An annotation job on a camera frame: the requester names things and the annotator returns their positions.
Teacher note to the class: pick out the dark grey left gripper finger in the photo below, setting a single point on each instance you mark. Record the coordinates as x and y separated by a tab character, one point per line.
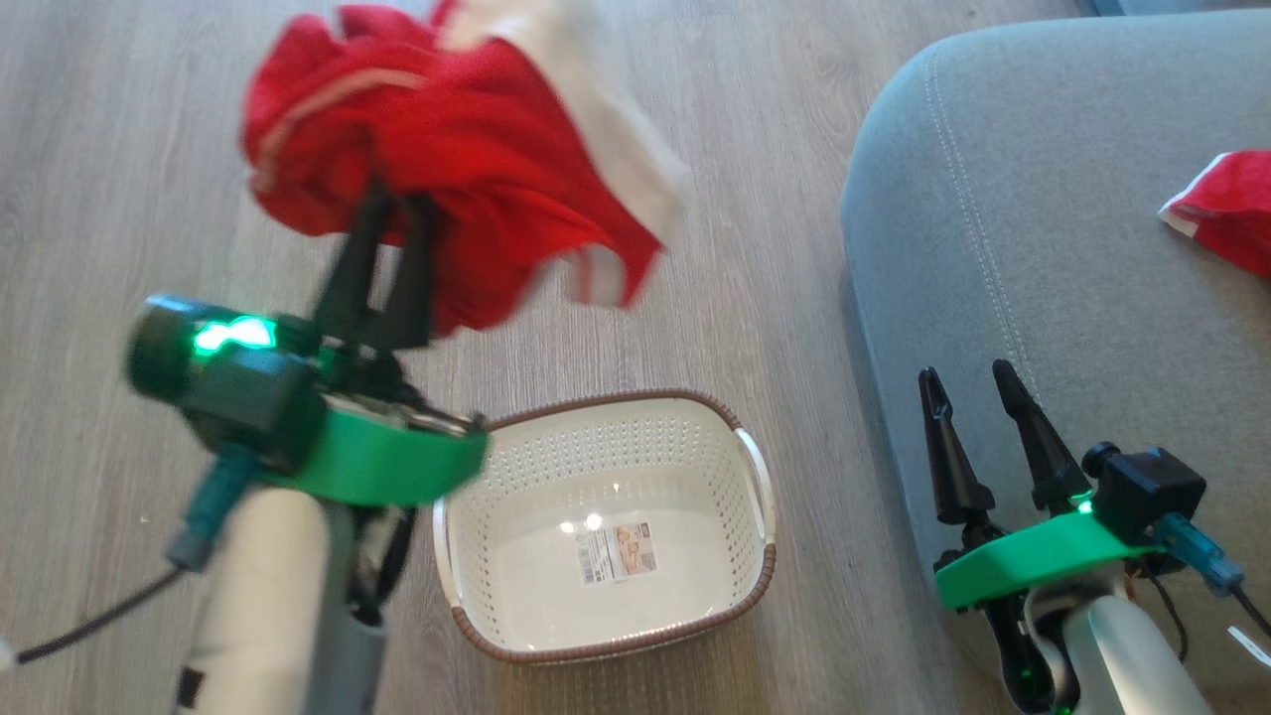
353	288
415	288

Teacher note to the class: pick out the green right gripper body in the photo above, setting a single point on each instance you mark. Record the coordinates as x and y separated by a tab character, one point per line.
1043	556

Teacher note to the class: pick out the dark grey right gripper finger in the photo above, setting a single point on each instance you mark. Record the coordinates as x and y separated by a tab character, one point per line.
953	457
1043	447

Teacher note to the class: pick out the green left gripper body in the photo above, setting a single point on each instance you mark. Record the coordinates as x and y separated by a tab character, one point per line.
387	462

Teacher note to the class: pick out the red and white garment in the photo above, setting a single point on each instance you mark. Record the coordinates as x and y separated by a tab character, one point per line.
467	169

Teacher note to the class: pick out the red cloth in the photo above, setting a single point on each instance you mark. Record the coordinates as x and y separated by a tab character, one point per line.
1231	209

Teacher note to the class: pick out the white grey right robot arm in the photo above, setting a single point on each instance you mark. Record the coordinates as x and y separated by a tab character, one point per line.
1122	655

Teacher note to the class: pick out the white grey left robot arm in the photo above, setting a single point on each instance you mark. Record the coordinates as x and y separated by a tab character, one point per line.
258	606

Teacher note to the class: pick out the light grey fabric sofa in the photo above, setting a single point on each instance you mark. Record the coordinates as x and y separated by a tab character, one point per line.
1043	248

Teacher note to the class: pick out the white perforated laundry basket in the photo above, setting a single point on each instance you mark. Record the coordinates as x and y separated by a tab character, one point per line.
606	477

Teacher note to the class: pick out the white printed basket label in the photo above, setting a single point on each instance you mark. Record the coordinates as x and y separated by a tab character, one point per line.
616	554

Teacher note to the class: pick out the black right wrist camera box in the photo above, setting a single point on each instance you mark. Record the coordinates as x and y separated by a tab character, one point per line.
1152	492

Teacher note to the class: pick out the dark left wrist camera box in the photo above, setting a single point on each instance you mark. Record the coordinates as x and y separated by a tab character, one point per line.
228	387

